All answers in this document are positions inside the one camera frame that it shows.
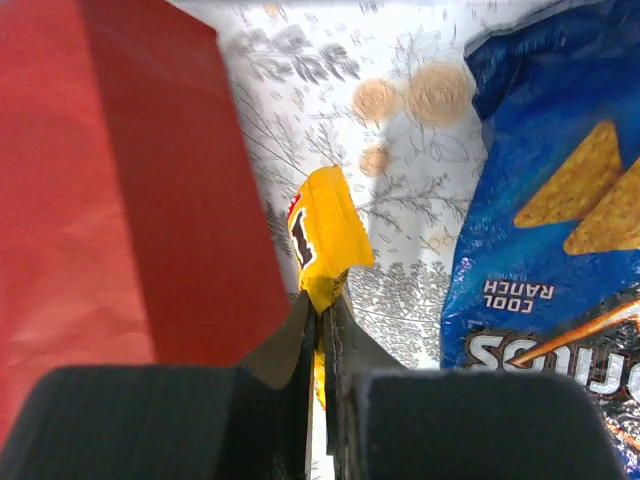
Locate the red paper bag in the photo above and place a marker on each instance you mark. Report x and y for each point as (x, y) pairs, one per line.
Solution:
(131, 226)

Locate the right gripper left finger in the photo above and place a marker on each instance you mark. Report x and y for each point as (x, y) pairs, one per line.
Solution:
(248, 421)

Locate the blue snack packet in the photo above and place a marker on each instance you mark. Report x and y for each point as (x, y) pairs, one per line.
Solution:
(546, 267)

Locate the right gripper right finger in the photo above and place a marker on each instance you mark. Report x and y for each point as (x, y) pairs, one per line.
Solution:
(385, 421)

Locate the yellow candy packet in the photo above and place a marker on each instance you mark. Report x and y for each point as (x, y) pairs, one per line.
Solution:
(327, 237)

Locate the floral table mat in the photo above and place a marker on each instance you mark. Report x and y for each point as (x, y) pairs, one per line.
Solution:
(380, 89)

